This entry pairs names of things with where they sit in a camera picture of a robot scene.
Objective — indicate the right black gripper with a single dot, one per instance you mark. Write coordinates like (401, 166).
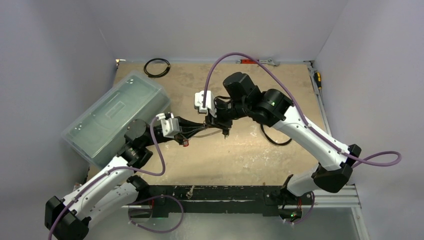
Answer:
(218, 122)

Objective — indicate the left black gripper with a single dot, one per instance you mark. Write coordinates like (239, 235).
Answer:
(188, 128)

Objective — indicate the silver key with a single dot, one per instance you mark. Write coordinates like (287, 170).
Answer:
(190, 193)

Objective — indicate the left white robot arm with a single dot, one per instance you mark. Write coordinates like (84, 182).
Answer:
(118, 182)

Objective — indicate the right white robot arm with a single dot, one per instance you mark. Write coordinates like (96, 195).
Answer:
(274, 109)

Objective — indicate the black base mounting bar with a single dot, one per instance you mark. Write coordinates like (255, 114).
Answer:
(268, 200)

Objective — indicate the clear plastic storage box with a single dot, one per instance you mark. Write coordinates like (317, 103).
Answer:
(98, 134)

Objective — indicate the yellow black screwdriver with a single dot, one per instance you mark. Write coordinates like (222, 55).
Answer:
(318, 80)

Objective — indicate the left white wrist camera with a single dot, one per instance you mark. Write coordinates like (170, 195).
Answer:
(170, 124)

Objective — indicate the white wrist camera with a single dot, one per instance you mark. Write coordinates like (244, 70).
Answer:
(204, 103)
(170, 124)

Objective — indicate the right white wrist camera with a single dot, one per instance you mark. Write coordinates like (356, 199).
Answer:
(204, 103)

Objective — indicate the red handled adjustable wrench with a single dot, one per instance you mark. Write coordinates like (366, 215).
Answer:
(269, 61)

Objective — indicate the aluminium frame rail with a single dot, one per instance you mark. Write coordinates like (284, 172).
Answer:
(348, 196)

